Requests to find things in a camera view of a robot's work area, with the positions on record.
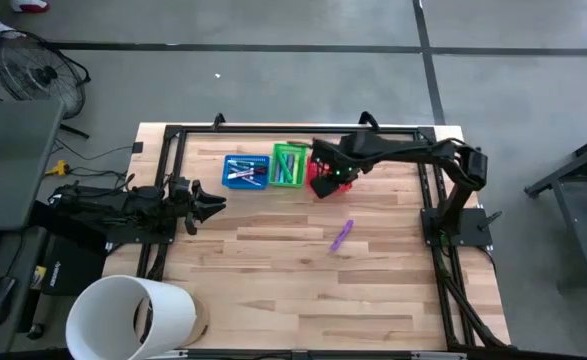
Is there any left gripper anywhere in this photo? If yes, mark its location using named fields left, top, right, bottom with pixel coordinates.
left=161, top=179, right=227, bottom=236

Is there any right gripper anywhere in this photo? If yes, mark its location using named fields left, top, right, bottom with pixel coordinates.
left=309, top=138, right=374, bottom=200

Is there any green highlighter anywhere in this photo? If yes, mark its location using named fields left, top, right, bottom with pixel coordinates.
left=278, top=152, right=295, bottom=185

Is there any purple thin marker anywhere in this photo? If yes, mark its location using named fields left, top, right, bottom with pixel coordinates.
left=226, top=168, right=268, bottom=180

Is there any purple highlighter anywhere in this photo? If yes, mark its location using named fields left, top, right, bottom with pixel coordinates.
left=328, top=219, right=355, bottom=253

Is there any red plastic basket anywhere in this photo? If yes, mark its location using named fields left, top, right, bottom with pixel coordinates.
left=306, top=157, right=353, bottom=194

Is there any green plastic basket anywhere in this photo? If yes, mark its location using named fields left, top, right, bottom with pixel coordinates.
left=268, top=142, right=309, bottom=190

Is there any blue plastic basket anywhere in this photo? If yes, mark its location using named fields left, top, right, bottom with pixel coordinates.
left=221, top=154, right=272, bottom=191

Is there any wooden round disc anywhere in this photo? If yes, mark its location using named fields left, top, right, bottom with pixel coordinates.
left=185, top=295, right=210, bottom=349

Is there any white cylinder tube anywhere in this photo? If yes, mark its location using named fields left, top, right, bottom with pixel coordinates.
left=64, top=274, right=198, bottom=360

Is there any black control box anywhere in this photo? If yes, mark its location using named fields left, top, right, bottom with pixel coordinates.
left=40, top=234, right=109, bottom=297

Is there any yellow plug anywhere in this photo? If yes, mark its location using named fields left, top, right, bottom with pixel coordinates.
left=45, top=159, right=71, bottom=177

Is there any yellow sticker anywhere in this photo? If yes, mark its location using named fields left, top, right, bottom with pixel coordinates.
left=30, top=265, right=48, bottom=291

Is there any grey monitor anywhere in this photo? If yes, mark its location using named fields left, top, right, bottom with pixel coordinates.
left=0, top=98, right=65, bottom=232

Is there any black floor fan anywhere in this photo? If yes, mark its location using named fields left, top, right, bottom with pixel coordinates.
left=0, top=29, right=92, bottom=140

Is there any grey desk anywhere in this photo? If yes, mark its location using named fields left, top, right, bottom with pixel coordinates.
left=0, top=229, right=49, bottom=356

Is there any black metal stand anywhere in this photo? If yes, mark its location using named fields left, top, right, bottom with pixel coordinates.
left=523, top=127, right=587, bottom=291

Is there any person's shoe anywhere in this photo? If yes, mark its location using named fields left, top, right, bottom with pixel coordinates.
left=8, top=0, right=51, bottom=14

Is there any black aluminium table frame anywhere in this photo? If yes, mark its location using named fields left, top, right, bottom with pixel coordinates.
left=133, top=123, right=513, bottom=360

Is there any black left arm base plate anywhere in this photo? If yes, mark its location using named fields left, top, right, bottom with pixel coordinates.
left=103, top=202, right=180, bottom=247

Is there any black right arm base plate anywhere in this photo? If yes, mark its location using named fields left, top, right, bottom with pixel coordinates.
left=420, top=206, right=504, bottom=249

